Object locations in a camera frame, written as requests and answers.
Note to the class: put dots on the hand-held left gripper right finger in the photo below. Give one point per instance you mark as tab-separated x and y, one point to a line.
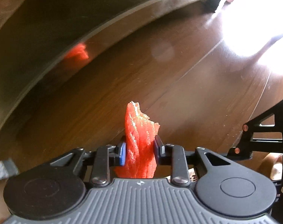
158	149

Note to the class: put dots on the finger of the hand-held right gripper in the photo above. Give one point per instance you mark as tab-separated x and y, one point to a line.
246	147

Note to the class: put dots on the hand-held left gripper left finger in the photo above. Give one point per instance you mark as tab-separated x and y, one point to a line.
122	154

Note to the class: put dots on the red plastic wrapper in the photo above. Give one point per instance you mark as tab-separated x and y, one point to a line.
139	140

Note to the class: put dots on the person's right hand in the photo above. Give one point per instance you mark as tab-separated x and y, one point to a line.
272	168

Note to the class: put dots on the metal bench frame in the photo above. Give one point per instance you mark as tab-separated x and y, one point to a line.
62	28

